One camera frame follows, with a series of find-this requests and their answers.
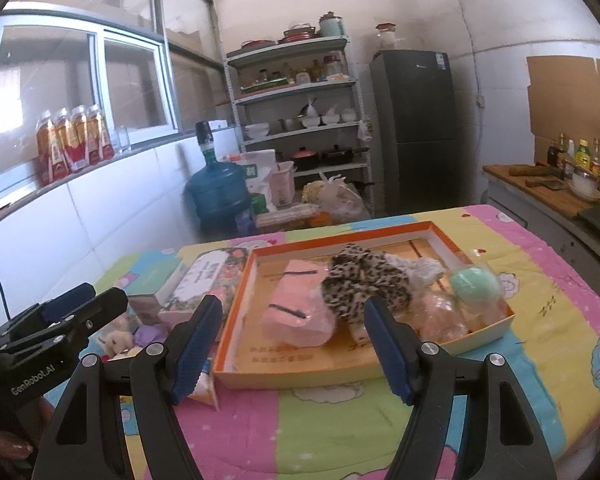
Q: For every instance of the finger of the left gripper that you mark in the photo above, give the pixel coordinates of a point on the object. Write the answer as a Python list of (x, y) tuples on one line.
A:
[(82, 322), (41, 316)]

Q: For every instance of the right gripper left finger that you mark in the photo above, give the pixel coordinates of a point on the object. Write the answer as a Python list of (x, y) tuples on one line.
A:
[(85, 438)]

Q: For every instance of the pink plush bunny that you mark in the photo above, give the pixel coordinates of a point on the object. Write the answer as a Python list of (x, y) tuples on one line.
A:
[(115, 340)]

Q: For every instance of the purple bow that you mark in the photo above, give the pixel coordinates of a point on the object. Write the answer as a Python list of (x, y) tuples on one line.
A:
[(148, 334)]

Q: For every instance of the yellow cartoon tissue pack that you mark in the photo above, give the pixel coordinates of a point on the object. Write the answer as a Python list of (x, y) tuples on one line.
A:
[(204, 391)]

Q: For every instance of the brown puff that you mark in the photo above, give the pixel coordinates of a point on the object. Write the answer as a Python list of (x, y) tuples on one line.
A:
[(436, 317)]

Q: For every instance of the green sponge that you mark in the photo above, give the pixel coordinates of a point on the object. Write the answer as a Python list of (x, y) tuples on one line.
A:
[(475, 285)]

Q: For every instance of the green white wipes pack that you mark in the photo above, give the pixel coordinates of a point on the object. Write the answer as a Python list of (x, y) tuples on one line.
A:
[(359, 334)]

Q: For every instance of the floral white scrunchie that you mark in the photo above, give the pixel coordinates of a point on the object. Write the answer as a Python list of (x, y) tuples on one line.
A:
[(420, 273)]

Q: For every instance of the leopard print scrunchie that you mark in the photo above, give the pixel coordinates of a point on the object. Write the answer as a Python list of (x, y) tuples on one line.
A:
[(356, 274)]

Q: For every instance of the pink pouch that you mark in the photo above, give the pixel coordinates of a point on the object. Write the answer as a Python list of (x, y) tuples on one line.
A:
[(296, 313)]

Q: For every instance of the left hand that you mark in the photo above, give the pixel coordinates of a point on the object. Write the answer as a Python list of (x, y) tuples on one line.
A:
[(16, 449)]

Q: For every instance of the green book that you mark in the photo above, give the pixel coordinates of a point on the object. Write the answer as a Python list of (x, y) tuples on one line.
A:
[(150, 282)]

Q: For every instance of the colorful cartoon bedsheet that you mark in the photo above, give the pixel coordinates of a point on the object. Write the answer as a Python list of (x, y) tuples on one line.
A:
[(352, 431)]

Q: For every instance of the floral tissue box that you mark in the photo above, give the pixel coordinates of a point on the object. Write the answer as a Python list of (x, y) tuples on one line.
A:
[(217, 273)]

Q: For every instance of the orange drink bottle pack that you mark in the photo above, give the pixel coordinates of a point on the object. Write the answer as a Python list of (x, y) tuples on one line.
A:
[(70, 141)]

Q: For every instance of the blue water jug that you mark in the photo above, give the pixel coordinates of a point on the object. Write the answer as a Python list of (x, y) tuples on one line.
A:
[(218, 193)]

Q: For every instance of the orange gold shallow box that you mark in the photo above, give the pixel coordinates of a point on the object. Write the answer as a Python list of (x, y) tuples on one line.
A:
[(248, 360)]

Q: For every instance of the white sack with green label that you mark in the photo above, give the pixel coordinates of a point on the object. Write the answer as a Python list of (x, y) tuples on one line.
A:
[(257, 167)]

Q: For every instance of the wooden counter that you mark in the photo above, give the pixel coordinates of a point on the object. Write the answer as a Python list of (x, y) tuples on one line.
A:
[(510, 185)]

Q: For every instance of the pink plastic bin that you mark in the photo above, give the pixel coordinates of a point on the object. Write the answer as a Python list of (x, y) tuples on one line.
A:
[(282, 184)]

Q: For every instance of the white bowl on counter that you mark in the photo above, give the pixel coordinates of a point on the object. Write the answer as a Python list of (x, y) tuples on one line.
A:
[(584, 187)]

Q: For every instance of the plastic bag of food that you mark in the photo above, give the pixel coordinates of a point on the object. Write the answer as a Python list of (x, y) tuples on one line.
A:
[(335, 197)]

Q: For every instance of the yellow oil bottle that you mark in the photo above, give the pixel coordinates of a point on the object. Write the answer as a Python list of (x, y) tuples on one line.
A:
[(583, 155)]

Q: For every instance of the metal shelf rack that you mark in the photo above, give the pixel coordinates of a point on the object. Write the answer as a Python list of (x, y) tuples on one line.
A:
[(303, 100)]

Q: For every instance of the cardboard sheet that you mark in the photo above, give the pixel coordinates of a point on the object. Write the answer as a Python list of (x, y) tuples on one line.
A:
[(564, 100)]

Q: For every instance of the black refrigerator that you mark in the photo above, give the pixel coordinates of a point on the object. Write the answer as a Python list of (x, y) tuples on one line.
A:
[(419, 135)]

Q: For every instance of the teal canister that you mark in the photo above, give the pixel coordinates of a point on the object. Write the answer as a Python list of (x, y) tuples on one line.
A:
[(331, 25)]

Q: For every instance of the glass jar on fridge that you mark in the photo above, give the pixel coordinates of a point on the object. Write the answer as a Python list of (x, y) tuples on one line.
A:
[(386, 36)]

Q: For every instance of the sliding window frame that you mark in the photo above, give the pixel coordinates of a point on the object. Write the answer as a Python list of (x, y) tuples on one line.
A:
[(51, 62)]

